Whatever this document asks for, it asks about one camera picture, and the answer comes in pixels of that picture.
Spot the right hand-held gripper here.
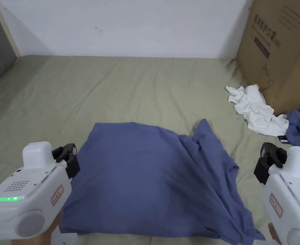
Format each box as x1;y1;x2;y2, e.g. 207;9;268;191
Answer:
254;142;300;245

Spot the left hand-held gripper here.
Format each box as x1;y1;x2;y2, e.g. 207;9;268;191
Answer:
0;141;80;245

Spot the person's right hand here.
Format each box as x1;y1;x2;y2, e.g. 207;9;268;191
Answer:
267;222;279;243

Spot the person's left hand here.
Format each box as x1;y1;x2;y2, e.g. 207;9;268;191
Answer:
11;209;64;245

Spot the crumpled blue garment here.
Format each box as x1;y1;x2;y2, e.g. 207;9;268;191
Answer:
285;108;300;148

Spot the crumpled white cloth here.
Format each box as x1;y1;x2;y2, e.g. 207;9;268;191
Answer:
225;84;290;137

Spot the bed with pale green sheet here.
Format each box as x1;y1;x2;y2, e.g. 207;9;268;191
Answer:
0;55;300;245

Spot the dark blue shirt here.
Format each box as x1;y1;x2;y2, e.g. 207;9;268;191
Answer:
60;118;266;245

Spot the large brown cardboard carton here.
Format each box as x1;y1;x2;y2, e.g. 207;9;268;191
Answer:
235;0;300;117

